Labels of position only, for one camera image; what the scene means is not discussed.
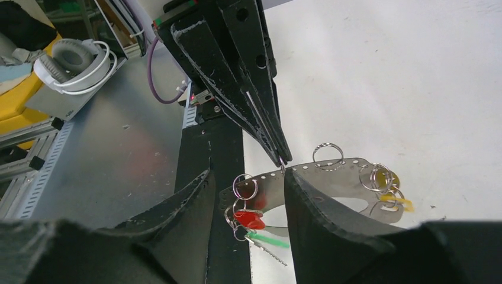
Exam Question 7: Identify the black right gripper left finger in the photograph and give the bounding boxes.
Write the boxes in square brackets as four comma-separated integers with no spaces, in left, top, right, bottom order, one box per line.
[1,170,215,283]

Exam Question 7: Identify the yellow key tag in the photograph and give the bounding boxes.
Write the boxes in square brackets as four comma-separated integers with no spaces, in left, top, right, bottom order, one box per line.
[376,170,415,212]

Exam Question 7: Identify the white grey headphones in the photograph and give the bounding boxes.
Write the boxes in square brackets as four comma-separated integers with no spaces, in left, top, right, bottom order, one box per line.
[33,38,118,96]

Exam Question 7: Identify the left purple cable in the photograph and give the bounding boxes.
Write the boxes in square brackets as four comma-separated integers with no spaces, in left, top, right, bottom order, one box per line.
[146,37,189,105]

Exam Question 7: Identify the green key tag with key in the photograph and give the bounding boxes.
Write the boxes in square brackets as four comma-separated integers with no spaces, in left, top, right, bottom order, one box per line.
[243,231,291,267]

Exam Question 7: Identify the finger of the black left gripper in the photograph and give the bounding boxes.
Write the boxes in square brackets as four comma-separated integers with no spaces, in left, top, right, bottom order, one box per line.
[156,15,283,167]
[216,1,292,163]

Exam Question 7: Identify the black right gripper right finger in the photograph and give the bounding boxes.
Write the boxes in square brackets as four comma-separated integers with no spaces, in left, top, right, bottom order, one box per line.
[284,169,501,283]

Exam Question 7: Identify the solid red key tag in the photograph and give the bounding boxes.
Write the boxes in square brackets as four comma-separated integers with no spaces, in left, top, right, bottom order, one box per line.
[234,209,266,230]

